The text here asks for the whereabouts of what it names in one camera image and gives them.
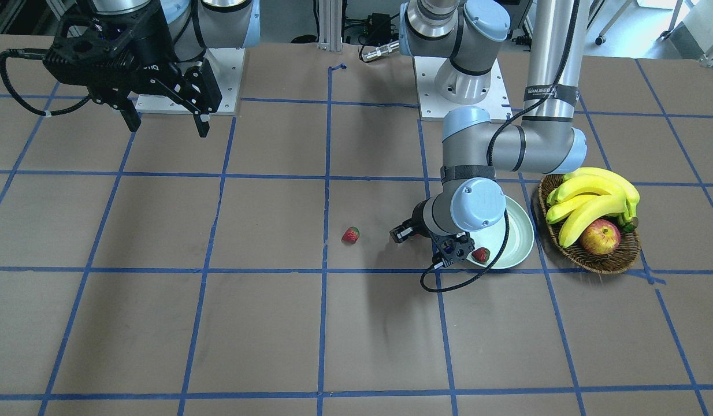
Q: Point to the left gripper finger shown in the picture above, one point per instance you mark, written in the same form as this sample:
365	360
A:
402	233

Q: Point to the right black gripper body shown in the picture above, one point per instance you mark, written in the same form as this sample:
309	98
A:
156	62

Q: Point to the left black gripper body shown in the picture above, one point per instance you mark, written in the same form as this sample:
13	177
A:
416	223

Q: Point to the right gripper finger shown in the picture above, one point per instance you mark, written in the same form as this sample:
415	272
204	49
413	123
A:
120	102
203	93

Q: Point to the red strawberry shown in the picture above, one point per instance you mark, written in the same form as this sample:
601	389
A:
481	255
351	235

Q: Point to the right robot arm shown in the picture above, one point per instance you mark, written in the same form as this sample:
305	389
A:
218	30

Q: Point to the pale green plate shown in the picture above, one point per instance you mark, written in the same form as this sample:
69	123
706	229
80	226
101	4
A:
520	238

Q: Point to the yellow banana bunch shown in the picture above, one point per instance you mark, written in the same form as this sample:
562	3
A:
588	194

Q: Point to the red apple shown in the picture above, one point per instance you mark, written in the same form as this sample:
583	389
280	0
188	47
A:
601	237

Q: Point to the wicker fruit basket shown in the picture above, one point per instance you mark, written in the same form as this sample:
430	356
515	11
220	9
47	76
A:
619	261

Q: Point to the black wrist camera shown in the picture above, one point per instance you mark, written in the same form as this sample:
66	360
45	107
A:
451	248

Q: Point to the aluminium frame post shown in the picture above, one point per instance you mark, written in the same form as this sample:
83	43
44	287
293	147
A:
330	19

